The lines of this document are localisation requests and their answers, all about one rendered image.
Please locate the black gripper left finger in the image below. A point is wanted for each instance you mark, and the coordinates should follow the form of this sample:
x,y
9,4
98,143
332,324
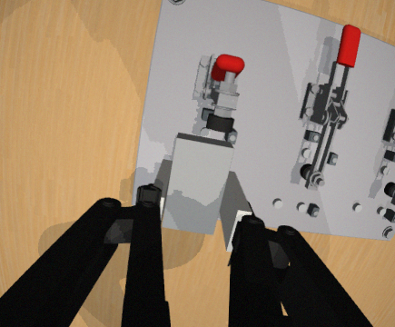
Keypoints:
x,y
52,291

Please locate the grey fixture plate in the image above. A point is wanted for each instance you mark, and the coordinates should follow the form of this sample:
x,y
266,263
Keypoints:
x,y
284,49

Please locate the grey rectangular plate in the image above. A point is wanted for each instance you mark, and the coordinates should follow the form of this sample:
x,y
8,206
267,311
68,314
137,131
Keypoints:
x,y
198,177

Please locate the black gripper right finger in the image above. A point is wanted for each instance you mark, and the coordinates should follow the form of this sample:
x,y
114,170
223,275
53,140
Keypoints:
x,y
309,293

